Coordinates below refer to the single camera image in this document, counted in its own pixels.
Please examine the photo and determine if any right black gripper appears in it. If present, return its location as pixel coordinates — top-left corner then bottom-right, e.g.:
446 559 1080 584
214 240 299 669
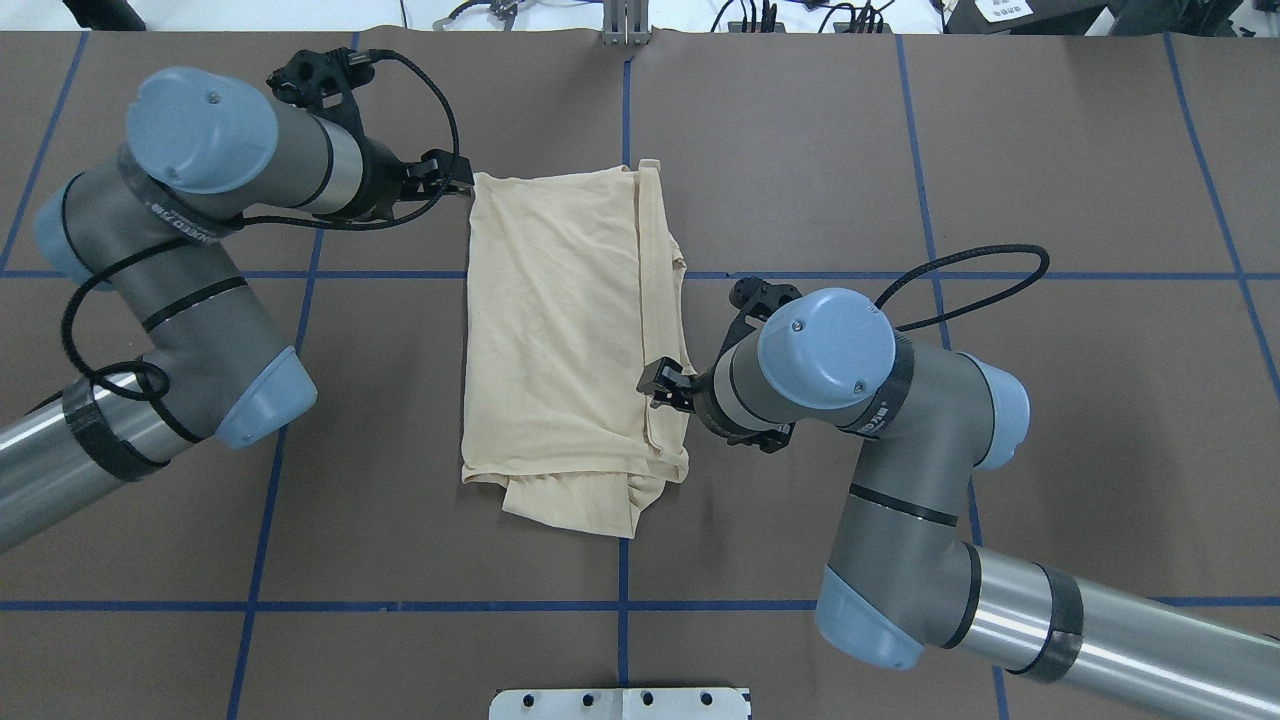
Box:
636 357 796 454

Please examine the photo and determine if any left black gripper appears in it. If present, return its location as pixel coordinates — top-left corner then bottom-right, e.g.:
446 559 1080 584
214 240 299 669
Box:
355 140 475 223

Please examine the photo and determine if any beige long-sleeve printed shirt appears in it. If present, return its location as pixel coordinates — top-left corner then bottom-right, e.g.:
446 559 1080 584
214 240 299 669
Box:
460 159 692 539

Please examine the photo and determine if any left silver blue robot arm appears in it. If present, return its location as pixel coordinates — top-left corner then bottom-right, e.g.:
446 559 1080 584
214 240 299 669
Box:
3 47 474 550

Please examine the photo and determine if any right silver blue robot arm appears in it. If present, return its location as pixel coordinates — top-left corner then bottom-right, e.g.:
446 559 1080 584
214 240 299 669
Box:
636 278 1279 719

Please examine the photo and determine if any aluminium frame post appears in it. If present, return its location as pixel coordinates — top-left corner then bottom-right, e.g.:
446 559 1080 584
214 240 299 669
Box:
600 0 652 47

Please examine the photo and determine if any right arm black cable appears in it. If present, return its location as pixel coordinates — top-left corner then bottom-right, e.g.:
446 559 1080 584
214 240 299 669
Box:
872 243 1051 333

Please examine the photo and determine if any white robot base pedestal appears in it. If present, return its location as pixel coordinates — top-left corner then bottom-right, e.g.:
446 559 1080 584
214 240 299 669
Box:
488 685 754 719

